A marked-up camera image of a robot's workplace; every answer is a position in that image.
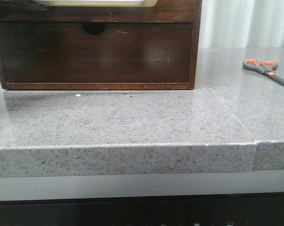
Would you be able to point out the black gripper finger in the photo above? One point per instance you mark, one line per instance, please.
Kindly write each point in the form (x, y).
(22, 4)

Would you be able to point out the wooden drawer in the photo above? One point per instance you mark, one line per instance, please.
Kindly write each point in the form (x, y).
(123, 52)
(183, 11)

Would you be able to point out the grey orange scissors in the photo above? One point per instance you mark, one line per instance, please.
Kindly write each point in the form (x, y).
(265, 68)

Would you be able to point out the dark wooden drawer cabinet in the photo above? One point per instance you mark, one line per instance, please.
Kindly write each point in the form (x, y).
(96, 29)

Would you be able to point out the black appliance control panel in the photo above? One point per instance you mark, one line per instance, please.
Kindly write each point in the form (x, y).
(265, 209)

